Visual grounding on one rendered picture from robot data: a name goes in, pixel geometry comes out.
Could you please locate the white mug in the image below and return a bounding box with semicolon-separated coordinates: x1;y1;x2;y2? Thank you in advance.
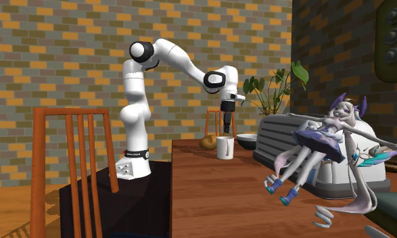
216;135;235;161

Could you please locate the green leafy plant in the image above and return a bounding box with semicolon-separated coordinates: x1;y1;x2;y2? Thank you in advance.
241;60;310;116

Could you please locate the purple-dressed doll figure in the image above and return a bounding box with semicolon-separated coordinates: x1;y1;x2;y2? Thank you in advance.
263;92;397;229

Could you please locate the dark green cushion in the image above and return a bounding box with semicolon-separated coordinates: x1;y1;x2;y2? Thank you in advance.
363;192;397;238

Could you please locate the brown bread roll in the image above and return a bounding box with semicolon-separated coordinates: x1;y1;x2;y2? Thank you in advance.
198;134;218;151

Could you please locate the orange wooden chair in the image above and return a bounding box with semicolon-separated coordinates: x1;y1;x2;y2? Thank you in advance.
204;109;237;139
29;107;120;238

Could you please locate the black robot stand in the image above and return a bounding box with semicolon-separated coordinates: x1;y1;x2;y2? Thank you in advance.
59;160;173;238

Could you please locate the white and dark bowl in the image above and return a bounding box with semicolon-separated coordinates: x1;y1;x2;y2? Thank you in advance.
235;133;259;151

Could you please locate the dark green panel with knobs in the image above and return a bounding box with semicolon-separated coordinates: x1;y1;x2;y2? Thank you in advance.
374;0;397;84

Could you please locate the grey and white toaster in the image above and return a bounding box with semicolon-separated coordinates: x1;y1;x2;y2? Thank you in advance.
252;113;392;201

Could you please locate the brown wooden table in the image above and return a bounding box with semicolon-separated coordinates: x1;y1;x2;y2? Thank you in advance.
170;138;397;238

